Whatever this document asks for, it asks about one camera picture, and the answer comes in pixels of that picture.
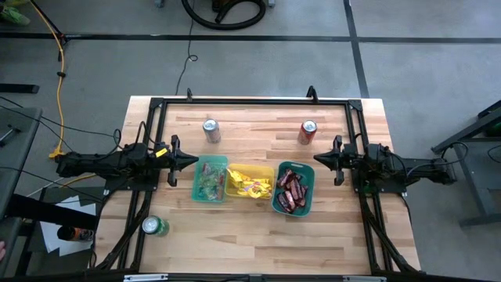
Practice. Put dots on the brown candy bar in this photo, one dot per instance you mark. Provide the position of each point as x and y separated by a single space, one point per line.
299 177
296 190
299 203
304 194
289 200
284 178
282 202

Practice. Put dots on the orange black can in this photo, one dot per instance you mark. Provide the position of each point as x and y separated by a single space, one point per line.
74 233

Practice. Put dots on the yellow candy packet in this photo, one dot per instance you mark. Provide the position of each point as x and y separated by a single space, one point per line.
252 183
265 182
254 192
244 184
266 190
235 176

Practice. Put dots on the yellow tape tag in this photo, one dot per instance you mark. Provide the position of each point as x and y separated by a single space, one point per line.
161 152

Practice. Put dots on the red soda can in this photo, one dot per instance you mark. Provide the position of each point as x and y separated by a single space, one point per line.
307 132

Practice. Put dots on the black flat beam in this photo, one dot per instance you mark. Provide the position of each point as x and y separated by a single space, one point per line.
47 211

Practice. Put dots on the light teal translucent bin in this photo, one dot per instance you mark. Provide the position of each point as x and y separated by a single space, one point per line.
193 197

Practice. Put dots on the black flat floor bar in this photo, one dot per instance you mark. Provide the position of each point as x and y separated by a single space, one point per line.
19 88

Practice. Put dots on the green soda can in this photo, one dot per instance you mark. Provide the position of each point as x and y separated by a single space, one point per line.
154 226

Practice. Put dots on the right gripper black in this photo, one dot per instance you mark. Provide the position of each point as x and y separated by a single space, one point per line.
348 158

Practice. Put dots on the person's foot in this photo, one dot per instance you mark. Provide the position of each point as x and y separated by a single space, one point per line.
15 16

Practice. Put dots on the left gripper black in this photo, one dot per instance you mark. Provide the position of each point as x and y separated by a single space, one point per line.
164 158

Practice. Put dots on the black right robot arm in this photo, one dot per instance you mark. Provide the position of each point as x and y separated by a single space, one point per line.
415 170

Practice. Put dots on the black clamp mount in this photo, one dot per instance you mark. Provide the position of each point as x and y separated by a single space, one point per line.
312 93
189 95

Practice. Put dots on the dark grey desk frame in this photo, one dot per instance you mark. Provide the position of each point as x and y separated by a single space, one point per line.
475 184

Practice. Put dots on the silver soda can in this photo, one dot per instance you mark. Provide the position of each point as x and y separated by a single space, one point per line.
211 131

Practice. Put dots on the grey caster wheel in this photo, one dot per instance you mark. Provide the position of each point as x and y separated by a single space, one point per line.
271 3

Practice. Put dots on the yellow translucent bin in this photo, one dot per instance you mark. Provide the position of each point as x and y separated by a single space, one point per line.
231 192

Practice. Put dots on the white paper sheets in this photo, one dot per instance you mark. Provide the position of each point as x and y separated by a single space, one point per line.
51 239

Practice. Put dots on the dark green plastic bin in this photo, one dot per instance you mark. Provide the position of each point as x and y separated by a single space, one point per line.
309 168

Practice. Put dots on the clear green red candy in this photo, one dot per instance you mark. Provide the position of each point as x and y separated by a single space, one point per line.
220 176

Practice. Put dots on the grey side table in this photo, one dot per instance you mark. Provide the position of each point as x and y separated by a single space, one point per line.
15 156

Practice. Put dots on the silver metal bracket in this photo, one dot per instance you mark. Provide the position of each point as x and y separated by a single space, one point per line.
145 278
364 279

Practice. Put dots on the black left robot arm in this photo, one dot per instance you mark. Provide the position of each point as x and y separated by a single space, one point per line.
98 162

